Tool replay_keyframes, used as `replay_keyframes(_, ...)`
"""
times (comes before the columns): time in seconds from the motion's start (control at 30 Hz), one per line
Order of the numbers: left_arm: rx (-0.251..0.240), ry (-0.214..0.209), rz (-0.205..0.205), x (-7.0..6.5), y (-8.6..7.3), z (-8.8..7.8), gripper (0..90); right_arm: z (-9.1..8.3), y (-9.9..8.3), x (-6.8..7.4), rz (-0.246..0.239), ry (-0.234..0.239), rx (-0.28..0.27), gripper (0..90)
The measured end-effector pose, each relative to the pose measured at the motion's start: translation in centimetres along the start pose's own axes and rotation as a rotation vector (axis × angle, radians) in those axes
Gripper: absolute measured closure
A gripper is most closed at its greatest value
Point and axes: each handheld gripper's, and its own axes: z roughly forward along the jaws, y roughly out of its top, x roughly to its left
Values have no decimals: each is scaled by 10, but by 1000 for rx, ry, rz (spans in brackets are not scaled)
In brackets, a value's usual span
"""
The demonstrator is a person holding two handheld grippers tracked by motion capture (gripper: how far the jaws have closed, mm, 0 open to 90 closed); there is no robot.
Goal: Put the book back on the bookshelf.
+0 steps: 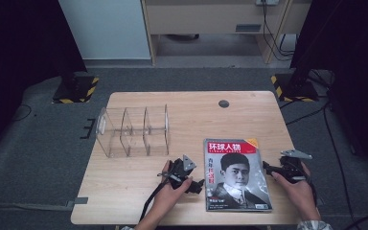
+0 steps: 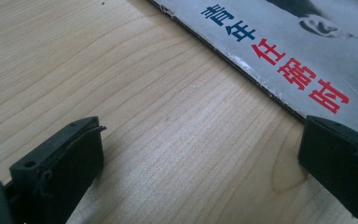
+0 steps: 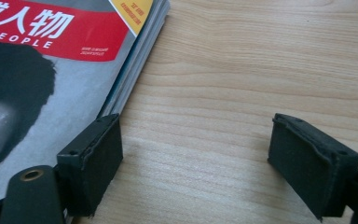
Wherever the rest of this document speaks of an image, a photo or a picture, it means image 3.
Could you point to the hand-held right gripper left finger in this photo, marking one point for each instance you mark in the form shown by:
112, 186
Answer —
99, 168

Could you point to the blue-edged magazine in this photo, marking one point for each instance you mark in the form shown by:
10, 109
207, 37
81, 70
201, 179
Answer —
143, 56

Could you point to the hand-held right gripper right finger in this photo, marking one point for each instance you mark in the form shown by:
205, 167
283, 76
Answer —
304, 165

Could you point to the magazine with portrait cover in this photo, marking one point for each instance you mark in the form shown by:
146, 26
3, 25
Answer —
74, 93

